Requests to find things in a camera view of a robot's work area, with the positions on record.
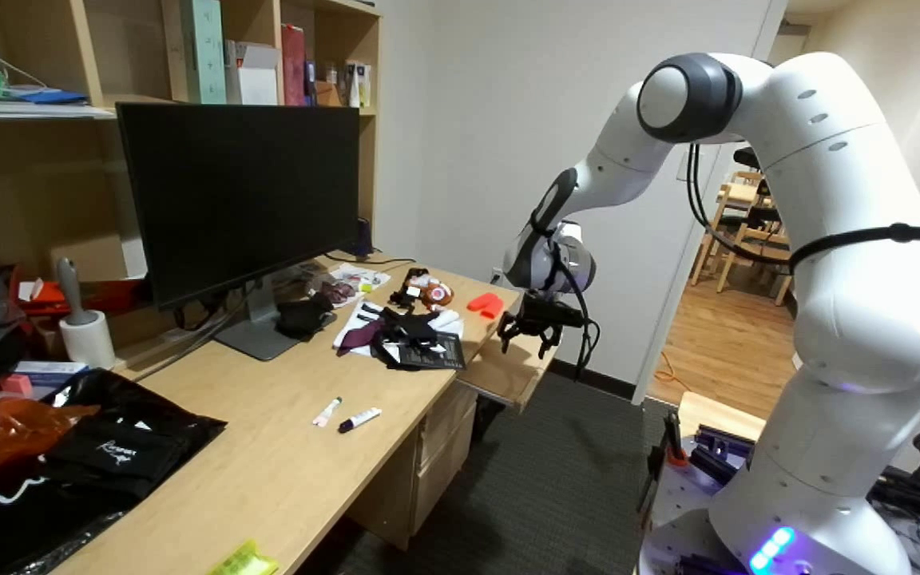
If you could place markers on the wooden chair in hallway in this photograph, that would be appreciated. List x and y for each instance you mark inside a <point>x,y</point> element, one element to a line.
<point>745,228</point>

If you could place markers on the white marker with black cap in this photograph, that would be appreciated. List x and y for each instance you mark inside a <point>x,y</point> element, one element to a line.
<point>357,419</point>

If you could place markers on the wooden drawer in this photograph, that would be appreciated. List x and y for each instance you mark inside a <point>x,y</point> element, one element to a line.
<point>413,480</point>
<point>504,372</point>

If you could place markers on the light wooden desk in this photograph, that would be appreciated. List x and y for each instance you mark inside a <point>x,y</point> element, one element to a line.
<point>268,478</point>

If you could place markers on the yellow green sticky pad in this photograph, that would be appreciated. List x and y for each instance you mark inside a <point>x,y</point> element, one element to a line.
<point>247,560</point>

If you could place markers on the white box on shelf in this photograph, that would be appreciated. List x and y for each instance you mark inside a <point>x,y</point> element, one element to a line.
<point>252,71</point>

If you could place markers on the orange plastic bag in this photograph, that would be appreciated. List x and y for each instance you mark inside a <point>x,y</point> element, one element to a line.
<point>31,430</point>

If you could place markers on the black headphones case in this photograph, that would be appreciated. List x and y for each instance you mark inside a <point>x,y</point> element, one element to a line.
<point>303,317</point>

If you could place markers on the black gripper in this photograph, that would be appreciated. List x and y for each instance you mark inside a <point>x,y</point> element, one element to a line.
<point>541,317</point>

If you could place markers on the white clear marker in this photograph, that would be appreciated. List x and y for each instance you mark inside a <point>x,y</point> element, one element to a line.
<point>321,419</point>

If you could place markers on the black computer monitor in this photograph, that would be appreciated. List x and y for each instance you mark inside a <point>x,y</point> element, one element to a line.
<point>231,192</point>

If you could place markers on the wooden lower drawer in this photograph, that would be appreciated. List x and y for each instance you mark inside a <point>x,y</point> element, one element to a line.
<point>413,480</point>

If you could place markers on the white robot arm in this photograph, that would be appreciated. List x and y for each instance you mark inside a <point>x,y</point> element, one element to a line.
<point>850,213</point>

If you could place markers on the orange red small object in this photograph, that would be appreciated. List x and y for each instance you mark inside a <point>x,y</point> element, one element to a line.
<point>486,305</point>

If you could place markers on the black plastic bag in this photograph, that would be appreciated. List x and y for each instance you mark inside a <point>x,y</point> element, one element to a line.
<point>126,447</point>

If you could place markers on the wooden top drawer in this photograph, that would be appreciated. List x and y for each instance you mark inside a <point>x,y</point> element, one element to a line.
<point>504,372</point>

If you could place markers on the black dark clothing pile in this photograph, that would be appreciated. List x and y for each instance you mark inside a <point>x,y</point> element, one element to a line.
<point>413,343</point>

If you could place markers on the red white small package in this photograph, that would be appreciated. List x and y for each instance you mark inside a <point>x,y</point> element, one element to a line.
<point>419,286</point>

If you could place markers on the teal book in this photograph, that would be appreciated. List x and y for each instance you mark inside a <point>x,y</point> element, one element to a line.
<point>205,29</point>

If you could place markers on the red book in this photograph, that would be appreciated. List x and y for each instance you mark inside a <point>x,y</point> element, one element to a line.
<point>294,67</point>

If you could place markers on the wooden wall shelf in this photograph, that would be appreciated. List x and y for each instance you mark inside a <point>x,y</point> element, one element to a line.
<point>72,67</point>

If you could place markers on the white paper roll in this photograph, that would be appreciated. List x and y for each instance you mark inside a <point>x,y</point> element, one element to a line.
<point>86,339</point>

